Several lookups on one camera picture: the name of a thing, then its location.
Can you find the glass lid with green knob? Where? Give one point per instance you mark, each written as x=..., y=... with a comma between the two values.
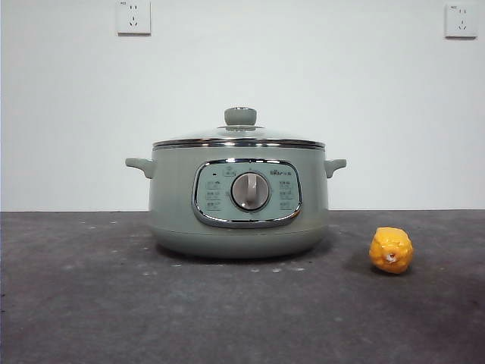
x=239, y=115

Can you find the yellow corn cob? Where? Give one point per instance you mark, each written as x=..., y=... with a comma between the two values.
x=390, y=248

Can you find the sage green electric cooking pot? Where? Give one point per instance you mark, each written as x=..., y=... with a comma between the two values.
x=174, y=212

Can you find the white wall socket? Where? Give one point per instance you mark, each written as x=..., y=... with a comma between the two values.
x=460, y=21
x=133, y=18

